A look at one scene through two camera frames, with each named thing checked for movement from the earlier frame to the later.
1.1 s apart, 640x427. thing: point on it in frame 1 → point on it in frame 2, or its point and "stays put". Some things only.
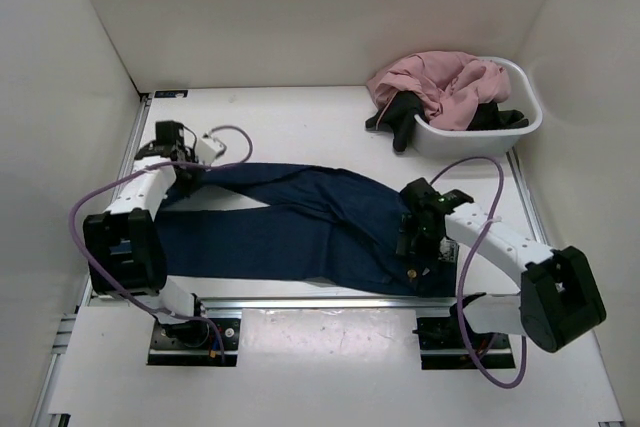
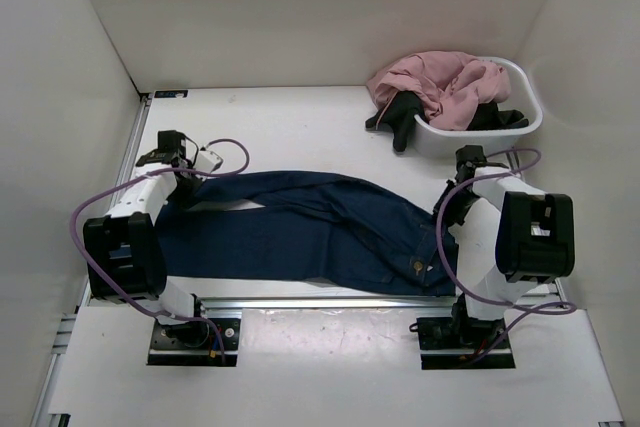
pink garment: x=450 y=87 stays put
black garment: x=398 y=112 stays put
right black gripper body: x=434 y=245 → x=457 y=206
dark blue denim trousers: x=309 y=224 stays put
